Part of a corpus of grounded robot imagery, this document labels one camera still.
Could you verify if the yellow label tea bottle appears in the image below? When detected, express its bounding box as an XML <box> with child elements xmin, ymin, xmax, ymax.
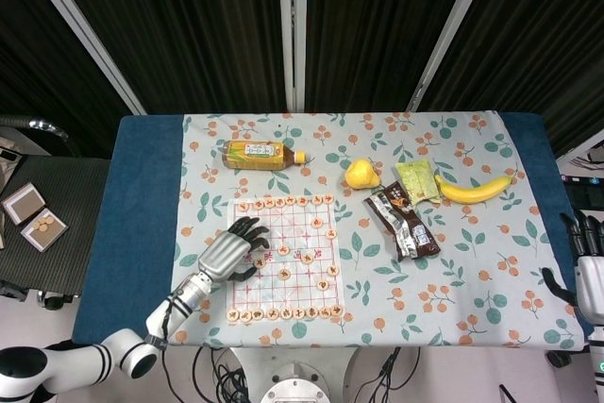
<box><xmin>223</xmin><ymin>140</ymin><xmax>310</xmax><ymax>172</ymax></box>

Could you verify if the floral fruit print tablecloth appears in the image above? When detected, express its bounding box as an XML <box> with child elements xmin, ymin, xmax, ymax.
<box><xmin>167</xmin><ymin>111</ymin><xmax>586</xmax><ymax>347</ymax></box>

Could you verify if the black equipment with lights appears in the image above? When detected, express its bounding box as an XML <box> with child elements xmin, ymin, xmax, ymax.
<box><xmin>557</xmin><ymin>138</ymin><xmax>604</xmax><ymax>211</ymax></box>

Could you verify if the yellow banana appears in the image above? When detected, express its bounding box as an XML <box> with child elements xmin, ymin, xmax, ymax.
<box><xmin>433</xmin><ymin>175</ymin><xmax>515</xmax><ymax>206</ymax></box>

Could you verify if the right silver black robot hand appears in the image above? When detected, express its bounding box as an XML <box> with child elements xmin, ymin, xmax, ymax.
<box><xmin>541</xmin><ymin>212</ymin><xmax>604</xmax><ymax>324</ymax></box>

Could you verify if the white frame post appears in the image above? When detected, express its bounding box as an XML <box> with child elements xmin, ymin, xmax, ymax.
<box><xmin>404</xmin><ymin>0</ymin><xmax>500</xmax><ymax>114</ymax></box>
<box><xmin>25</xmin><ymin>0</ymin><xmax>148</xmax><ymax>116</ymax></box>
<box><xmin>277</xmin><ymin>0</ymin><xmax>309</xmax><ymax>112</ymax></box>

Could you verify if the white Chinese chess board sheet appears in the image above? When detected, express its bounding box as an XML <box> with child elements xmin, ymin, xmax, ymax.
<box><xmin>226</xmin><ymin>194</ymin><xmax>347</xmax><ymax>325</ymax></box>

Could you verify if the brown snack packet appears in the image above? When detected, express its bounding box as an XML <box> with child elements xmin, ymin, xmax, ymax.
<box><xmin>361</xmin><ymin>180</ymin><xmax>441</xmax><ymax>262</ymax></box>

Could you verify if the black pleated curtain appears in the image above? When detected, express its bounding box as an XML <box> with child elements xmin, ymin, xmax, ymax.
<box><xmin>0</xmin><ymin>0</ymin><xmax>604</xmax><ymax>159</ymax></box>

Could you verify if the silver white robot torso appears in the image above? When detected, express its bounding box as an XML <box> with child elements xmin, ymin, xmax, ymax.
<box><xmin>226</xmin><ymin>345</ymin><xmax>360</xmax><ymax>403</ymax></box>

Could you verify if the black cable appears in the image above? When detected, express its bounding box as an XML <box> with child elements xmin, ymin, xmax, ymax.
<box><xmin>367</xmin><ymin>345</ymin><xmax>426</xmax><ymax>403</ymax></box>
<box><xmin>159</xmin><ymin>344</ymin><xmax>265</xmax><ymax>403</ymax></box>

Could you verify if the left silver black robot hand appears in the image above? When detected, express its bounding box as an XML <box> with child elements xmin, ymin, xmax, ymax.
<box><xmin>196</xmin><ymin>216</ymin><xmax>273</xmax><ymax>284</ymax></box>

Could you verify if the green snack packet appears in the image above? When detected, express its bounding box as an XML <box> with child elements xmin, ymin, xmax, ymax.
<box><xmin>394</xmin><ymin>159</ymin><xmax>441</xmax><ymax>209</ymax></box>

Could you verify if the blue table cover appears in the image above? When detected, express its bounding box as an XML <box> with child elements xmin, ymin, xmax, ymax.
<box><xmin>70</xmin><ymin>112</ymin><xmax>589</xmax><ymax>347</ymax></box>

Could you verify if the yellow pear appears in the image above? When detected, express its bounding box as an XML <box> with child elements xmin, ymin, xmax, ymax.
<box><xmin>344</xmin><ymin>157</ymin><xmax>382</xmax><ymax>191</ymax></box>

